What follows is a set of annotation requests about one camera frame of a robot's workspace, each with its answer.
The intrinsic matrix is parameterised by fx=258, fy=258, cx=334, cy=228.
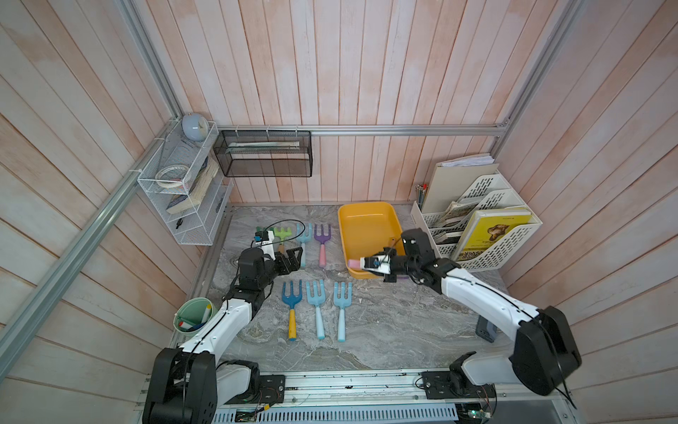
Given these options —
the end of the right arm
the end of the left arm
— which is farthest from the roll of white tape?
the end of the right arm

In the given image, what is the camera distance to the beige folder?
93cm

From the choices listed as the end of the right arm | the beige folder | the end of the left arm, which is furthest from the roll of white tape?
the beige folder

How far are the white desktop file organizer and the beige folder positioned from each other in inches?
0.8

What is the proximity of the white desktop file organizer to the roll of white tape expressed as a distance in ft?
2.85

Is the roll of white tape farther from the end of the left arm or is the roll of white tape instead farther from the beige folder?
the beige folder

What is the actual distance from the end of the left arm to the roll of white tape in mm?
283

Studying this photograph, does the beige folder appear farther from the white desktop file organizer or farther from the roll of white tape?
the roll of white tape

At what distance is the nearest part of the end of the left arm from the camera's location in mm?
655

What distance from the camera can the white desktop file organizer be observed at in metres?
0.83

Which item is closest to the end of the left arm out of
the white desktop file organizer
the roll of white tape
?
the roll of white tape

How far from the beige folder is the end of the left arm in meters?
0.57

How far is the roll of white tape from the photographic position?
2.34 feet

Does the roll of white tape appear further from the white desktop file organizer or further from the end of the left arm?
the white desktop file organizer

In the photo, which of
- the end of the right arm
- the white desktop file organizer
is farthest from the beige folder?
the end of the right arm
